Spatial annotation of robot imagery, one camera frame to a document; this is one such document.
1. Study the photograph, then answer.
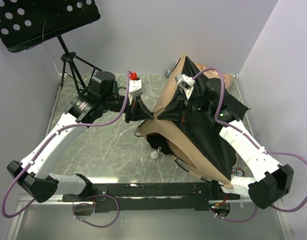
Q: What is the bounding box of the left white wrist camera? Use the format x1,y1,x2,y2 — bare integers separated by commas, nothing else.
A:
128,71,145,98

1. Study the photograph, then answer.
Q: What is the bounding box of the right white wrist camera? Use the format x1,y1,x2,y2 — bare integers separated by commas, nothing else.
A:
175,73,195,100

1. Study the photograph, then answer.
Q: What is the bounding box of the orange patterned pillow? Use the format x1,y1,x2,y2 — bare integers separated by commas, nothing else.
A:
175,57,235,88

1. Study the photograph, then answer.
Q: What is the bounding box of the tan black pet tent fabric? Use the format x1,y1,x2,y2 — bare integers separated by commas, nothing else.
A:
135,54,248,190

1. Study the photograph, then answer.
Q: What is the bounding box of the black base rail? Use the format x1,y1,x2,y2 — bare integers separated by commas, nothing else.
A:
62,181,240,213

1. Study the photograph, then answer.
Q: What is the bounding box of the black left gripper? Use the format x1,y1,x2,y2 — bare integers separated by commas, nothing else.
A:
102,92,154,124

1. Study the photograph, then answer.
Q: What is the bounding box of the red owl toy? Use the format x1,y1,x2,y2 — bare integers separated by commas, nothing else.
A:
231,167,246,177

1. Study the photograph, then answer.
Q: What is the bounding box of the teal double pet bowl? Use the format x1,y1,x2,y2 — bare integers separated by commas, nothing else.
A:
112,79,118,95

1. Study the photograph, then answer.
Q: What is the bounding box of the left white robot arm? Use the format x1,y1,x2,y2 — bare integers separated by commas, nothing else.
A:
7,71,153,203

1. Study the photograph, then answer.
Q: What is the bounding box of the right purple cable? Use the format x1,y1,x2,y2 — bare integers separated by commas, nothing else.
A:
192,67,307,223

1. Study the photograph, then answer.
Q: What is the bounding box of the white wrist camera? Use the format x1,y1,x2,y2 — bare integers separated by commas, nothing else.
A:
128,71,145,98
175,73,195,100

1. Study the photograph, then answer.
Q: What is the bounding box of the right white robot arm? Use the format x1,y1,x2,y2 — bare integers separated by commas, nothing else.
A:
152,77,294,209

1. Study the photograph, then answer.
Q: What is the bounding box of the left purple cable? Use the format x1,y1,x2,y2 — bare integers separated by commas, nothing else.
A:
0,70,137,228

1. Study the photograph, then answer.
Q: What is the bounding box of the purple cable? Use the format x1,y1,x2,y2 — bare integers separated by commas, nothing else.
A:
0,70,137,228
192,67,307,223

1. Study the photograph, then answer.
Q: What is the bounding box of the white pompom toy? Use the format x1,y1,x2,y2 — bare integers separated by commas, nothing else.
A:
150,147,162,159

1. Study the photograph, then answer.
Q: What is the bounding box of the black music stand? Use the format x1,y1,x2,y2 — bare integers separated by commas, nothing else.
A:
0,0,101,92

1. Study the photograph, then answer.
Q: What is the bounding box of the black grey microphone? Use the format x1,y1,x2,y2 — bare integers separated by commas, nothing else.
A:
164,69,173,78

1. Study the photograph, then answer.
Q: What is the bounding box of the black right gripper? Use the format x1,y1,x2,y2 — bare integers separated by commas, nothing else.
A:
156,88,213,123

